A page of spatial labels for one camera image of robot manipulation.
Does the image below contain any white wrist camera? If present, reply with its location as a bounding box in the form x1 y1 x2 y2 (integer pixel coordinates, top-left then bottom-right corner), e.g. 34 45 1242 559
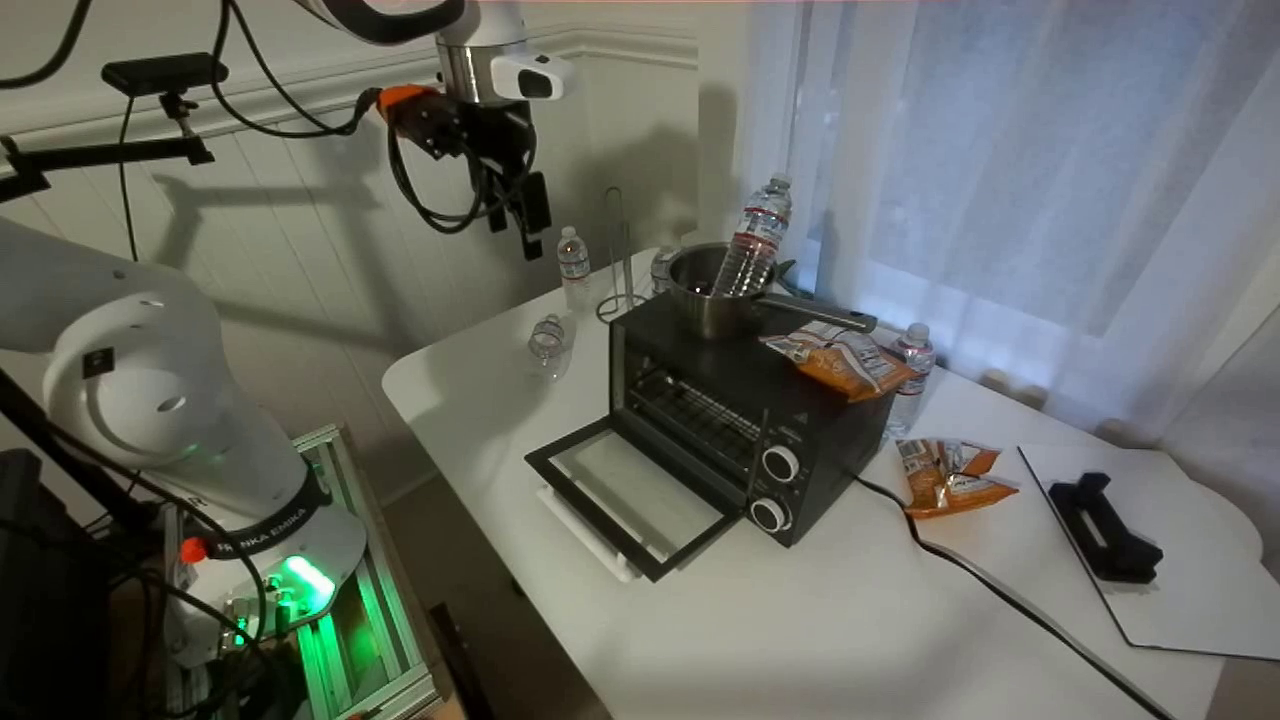
482 51 579 102

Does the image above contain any black equipment box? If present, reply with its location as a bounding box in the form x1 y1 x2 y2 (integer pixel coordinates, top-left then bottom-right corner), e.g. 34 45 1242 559
0 445 119 720

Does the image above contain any white flat board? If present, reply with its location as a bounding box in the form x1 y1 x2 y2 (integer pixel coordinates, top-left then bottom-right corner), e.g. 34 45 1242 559
1011 437 1280 666

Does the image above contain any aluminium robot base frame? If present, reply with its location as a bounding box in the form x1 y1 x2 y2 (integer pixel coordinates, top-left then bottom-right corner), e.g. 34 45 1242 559
156 419 449 720

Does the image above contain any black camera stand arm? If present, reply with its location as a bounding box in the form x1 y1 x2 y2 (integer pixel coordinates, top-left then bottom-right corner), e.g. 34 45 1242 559
0 88 221 209

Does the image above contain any black stereo camera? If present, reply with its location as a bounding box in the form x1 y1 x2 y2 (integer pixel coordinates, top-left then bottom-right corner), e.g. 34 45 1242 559
99 51 233 98

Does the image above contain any black oven power cable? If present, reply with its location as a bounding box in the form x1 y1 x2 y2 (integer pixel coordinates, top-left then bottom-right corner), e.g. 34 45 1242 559
852 471 1181 720

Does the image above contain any white flat tray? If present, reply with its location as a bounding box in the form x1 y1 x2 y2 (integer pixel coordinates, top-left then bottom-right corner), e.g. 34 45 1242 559
536 483 633 584

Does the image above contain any white sheer curtain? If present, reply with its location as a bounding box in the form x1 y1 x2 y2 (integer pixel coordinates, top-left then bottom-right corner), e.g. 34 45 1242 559
725 0 1280 450

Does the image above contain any steel pot with black handle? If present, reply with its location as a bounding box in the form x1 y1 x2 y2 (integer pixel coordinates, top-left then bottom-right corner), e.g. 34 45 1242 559
659 238 881 345

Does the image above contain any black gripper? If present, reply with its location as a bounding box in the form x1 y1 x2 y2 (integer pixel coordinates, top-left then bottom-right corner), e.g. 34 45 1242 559
420 90 554 265

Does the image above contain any orange wrist mount bracket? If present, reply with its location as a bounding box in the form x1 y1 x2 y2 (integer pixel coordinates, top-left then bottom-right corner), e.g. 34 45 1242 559
374 79 449 130

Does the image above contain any clear plastic water bottle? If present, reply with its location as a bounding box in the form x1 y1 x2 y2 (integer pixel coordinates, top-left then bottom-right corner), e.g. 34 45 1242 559
552 219 599 319
710 170 801 305
645 245 678 305
883 319 938 438
525 313 579 385

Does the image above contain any black clamp holder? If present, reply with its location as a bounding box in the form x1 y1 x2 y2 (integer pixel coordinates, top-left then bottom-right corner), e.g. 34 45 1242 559
1043 467 1168 586

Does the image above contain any black toaster oven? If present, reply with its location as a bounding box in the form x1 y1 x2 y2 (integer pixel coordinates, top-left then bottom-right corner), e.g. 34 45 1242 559
525 289 900 584

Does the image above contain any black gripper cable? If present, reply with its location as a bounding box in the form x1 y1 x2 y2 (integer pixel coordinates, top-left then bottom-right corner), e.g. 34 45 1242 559
380 117 490 238

